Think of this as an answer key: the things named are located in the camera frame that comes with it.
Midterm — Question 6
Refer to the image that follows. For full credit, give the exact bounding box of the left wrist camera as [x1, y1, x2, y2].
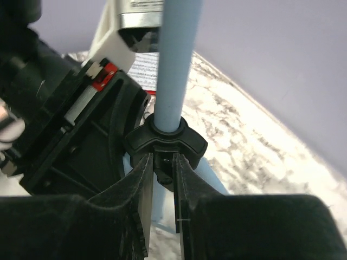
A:
[87, 0, 164, 71]

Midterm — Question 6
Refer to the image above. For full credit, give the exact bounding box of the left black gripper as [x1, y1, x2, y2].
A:
[13, 59, 150, 197]

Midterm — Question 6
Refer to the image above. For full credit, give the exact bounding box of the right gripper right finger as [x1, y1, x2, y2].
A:
[173, 154, 346, 259]

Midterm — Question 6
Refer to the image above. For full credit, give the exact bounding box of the light blue music stand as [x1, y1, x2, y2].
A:
[121, 0, 230, 233]

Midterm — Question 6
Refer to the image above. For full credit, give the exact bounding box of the sheet music red folder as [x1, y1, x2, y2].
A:
[128, 53, 159, 95]

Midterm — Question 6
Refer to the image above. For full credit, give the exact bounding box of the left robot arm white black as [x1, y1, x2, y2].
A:
[1, 1, 150, 198]

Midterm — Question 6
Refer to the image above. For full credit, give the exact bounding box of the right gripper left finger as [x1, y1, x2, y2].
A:
[1, 154, 153, 259]

